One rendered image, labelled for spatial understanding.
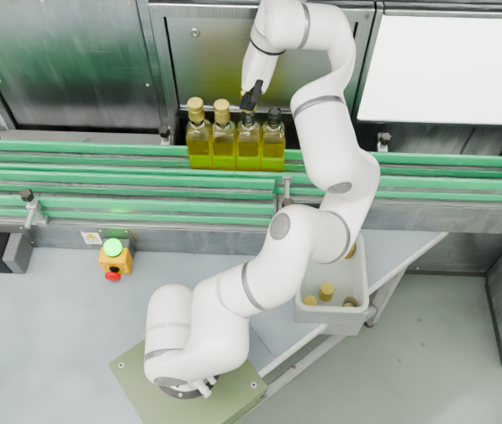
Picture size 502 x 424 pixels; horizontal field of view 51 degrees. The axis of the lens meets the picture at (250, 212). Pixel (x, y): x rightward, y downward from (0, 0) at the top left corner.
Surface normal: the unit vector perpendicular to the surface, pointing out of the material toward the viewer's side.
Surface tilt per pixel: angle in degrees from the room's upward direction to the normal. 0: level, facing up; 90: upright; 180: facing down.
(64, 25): 90
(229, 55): 90
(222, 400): 1
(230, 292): 44
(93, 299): 0
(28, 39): 90
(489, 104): 90
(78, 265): 0
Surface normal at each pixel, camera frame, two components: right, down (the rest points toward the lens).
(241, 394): 0.01, -0.55
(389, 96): -0.04, 0.84
